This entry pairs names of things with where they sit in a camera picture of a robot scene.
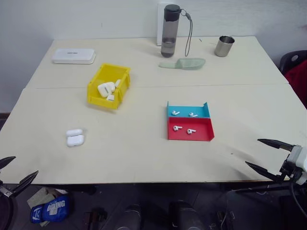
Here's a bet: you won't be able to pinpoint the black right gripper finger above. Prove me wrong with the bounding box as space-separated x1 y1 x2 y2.
257 138 295 151
245 161 287 184

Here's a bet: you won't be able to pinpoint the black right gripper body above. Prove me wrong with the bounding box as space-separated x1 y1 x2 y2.
279 159 295 179

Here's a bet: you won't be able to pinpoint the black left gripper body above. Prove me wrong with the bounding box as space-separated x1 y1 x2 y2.
0 179 13 200

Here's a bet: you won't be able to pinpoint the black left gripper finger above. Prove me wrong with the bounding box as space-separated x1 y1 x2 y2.
0 156 17 170
8 170 39 198

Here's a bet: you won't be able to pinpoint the white earbud case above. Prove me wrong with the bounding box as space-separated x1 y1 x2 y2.
65 128 85 148

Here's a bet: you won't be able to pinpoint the yellow plastic bin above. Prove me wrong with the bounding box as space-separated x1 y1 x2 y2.
86 63 131 110

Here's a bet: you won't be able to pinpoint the white earbud cases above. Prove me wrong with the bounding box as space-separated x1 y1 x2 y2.
97 81 116 98

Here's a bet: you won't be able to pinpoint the flat white lidded box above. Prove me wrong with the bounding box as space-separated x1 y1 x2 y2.
51 48 97 65

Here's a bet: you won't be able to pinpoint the white upright box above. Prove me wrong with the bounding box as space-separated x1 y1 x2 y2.
157 2 168 46

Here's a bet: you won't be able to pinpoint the blue printed bag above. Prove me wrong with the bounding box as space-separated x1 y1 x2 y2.
30 195 71 224

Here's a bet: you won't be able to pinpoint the red cloth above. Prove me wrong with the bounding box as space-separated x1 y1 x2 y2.
284 59 307 109

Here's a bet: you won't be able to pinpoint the red plastic tray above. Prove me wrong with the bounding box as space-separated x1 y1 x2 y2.
166 116 214 142

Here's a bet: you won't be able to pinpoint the blue plastic tray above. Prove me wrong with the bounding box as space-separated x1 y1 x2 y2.
166 101 211 119

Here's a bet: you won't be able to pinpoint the black chair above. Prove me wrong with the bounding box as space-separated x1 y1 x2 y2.
279 50 307 74

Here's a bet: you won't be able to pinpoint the stainless steel cup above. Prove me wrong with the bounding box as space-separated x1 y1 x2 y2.
214 35 236 58

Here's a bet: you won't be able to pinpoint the green translucent plastic scoop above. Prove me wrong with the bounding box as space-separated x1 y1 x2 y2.
158 57 207 71

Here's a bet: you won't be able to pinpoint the grey translucent water bottle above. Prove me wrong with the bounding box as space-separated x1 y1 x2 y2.
160 4 193 58

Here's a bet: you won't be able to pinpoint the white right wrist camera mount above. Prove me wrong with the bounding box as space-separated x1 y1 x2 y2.
287 144 307 185

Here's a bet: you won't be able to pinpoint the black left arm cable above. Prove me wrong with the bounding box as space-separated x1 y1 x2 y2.
0 195 19 230

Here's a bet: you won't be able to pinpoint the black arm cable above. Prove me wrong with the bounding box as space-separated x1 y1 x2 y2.
289 181 307 230
0 195 19 230

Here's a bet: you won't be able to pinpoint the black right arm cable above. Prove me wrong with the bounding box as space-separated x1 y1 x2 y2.
289 181 307 230

